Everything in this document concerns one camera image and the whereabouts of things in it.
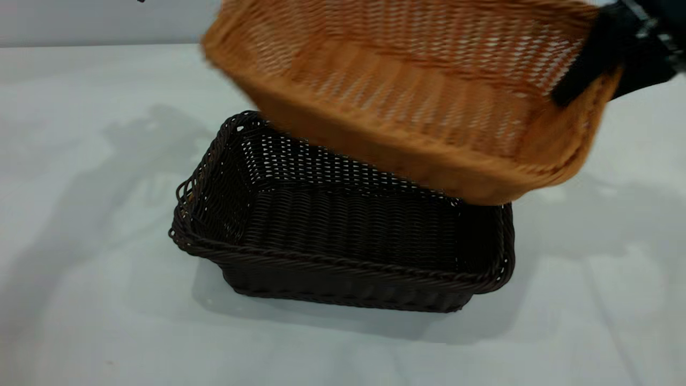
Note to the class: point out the black wicker basket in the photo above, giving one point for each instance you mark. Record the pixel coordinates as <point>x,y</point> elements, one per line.
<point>343,236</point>

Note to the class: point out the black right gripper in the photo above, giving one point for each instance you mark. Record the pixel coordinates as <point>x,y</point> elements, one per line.
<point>662,32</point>

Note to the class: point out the orange wicker basket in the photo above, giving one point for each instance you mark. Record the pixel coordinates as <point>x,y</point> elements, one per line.
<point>407,96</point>

